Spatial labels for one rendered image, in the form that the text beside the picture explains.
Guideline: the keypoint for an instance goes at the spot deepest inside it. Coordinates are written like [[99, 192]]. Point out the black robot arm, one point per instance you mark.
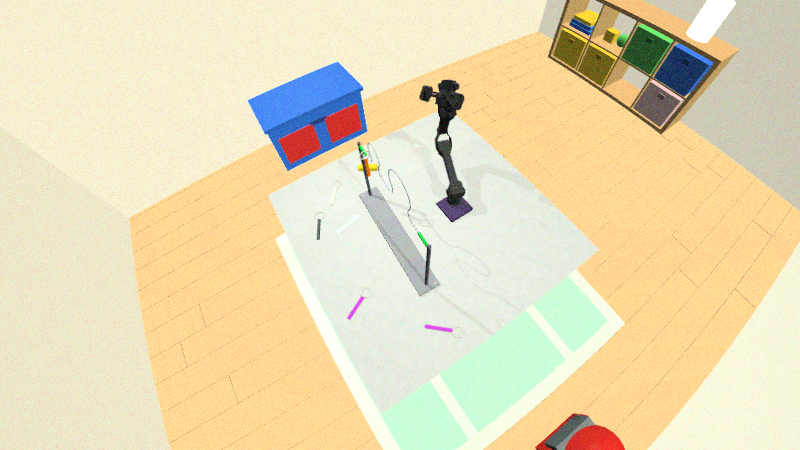
[[455, 190]]

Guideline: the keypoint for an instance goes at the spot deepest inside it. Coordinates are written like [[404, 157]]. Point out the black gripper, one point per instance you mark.
[[444, 99]]

